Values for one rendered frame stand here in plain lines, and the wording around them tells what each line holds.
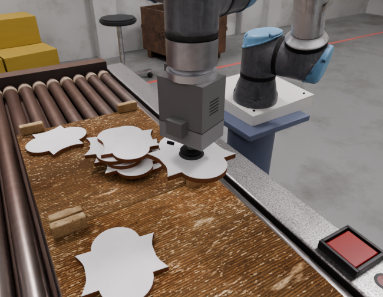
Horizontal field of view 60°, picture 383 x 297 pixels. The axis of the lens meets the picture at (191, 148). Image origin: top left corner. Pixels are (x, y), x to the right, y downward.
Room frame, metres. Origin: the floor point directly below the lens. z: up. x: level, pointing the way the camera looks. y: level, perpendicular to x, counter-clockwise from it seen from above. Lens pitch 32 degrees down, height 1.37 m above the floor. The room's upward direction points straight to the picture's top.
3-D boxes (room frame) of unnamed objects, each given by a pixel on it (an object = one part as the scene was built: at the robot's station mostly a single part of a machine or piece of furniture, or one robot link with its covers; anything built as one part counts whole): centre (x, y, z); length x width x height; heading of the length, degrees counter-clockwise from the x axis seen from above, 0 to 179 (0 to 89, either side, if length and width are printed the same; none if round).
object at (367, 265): (0.39, -0.27, 0.92); 0.08 x 0.08 x 0.02; 30
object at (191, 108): (0.47, 0.01, 1.15); 0.10 x 0.09 x 0.16; 144
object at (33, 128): (0.77, 0.42, 0.95); 0.06 x 0.02 x 0.03; 121
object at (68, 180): (0.67, 0.21, 0.93); 0.41 x 0.35 x 0.02; 31
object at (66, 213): (0.44, 0.22, 0.95); 0.06 x 0.02 x 0.03; 121
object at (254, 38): (1.04, -0.22, 1.08); 0.13 x 0.12 x 0.14; 55
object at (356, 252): (0.39, -0.27, 0.92); 0.06 x 0.06 x 0.01; 30
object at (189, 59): (0.48, 0.00, 1.23); 0.08 x 0.08 x 0.05
